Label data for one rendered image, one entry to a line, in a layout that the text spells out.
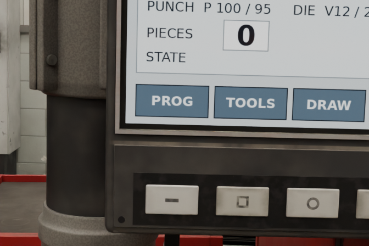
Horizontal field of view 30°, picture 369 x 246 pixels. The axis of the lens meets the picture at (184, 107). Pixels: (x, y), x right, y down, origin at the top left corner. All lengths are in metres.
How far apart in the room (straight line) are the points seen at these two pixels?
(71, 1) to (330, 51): 0.23
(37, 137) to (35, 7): 4.96
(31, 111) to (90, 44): 4.95
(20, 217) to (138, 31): 1.02
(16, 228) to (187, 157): 0.93
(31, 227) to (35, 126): 4.17
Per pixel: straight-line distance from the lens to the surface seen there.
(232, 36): 0.48
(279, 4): 0.48
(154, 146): 0.48
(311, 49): 0.49
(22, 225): 1.41
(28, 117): 5.54
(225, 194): 0.49
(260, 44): 0.48
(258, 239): 1.78
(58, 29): 0.61
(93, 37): 0.59
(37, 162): 5.59
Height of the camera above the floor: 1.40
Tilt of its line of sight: 8 degrees down
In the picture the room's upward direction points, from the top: 2 degrees clockwise
